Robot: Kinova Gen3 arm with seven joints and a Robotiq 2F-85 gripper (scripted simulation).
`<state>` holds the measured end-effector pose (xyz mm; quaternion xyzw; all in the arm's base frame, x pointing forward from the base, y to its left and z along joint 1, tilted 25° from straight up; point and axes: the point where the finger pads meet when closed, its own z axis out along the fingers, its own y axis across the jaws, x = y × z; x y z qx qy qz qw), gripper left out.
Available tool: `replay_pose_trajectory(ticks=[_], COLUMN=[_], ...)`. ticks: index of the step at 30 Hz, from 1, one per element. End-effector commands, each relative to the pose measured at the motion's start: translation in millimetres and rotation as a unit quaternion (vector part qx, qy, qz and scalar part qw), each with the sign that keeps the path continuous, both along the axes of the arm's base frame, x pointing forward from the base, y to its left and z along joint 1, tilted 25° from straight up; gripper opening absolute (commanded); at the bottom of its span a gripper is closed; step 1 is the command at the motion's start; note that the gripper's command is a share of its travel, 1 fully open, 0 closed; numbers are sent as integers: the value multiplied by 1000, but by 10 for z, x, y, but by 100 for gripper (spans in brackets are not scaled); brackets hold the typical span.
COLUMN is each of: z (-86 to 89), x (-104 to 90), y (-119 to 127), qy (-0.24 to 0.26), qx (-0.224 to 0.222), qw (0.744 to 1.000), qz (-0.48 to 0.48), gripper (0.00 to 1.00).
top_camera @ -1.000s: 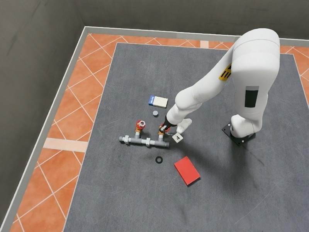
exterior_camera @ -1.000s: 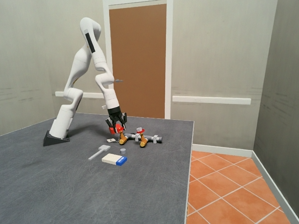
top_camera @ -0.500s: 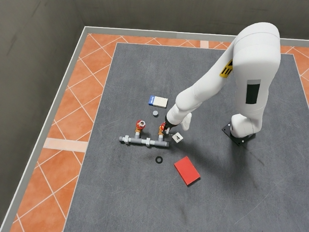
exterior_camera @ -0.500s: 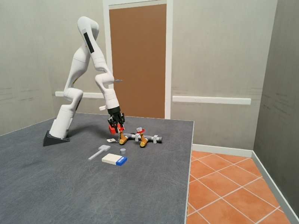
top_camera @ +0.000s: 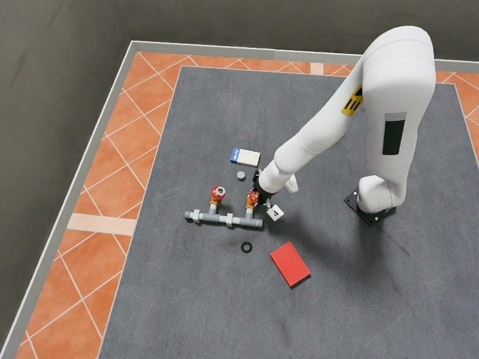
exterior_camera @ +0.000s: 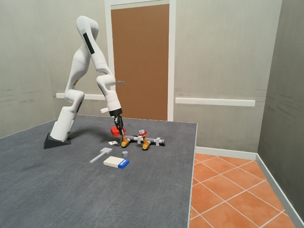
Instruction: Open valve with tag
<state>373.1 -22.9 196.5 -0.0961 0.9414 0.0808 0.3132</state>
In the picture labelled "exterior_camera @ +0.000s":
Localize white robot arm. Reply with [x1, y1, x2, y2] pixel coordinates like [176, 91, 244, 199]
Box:
[50, 16, 121, 141]

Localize white short cylinder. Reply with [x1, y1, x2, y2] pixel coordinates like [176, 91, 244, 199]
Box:
[122, 151, 128, 157]

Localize red flat rectangular pad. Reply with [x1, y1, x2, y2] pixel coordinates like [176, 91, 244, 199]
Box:
[111, 127, 120, 136]

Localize grey pipe tee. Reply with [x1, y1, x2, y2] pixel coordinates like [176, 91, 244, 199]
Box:
[121, 131, 165, 149]

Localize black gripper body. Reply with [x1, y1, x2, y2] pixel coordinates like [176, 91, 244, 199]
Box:
[109, 108, 122, 122]

